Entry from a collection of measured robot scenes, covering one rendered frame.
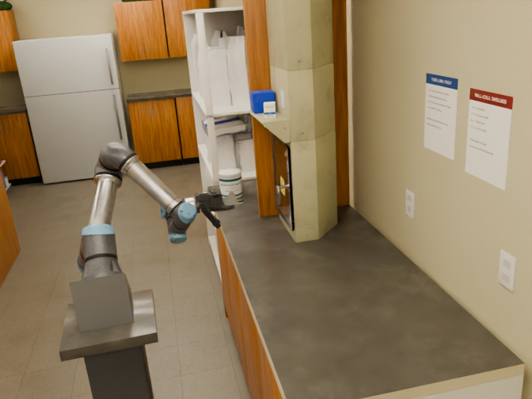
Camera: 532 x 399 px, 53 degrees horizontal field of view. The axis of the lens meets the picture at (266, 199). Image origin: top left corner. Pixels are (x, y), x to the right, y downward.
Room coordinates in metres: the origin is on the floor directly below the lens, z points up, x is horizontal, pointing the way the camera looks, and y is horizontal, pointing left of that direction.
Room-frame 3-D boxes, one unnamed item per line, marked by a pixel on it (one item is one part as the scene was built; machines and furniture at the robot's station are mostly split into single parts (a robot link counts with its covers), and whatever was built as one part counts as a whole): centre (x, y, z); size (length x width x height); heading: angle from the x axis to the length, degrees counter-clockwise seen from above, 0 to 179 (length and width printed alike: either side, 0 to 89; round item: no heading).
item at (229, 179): (2.93, 0.20, 1.02); 0.13 x 0.13 x 0.15
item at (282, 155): (2.36, -0.08, 1.19); 0.30 x 0.01 x 0.40; 11
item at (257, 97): (2.45, -0.02, 1.56); 0.10 x 0.10 x 0.09; 11
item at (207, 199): (2.19, 0.25, 1.17); 0.12 x 0.08 x 0.09; 101
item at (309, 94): (2.39, -0.21, 1.33); 0.32 x 0.25 x 0.77; 11
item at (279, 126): (2.35, -0.04, 1.46); 0.32 x 0.11 x 0.10; 11
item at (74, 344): (1.68, 0.60, 0.92); 0.32 x 0.32 x 0.04; 13
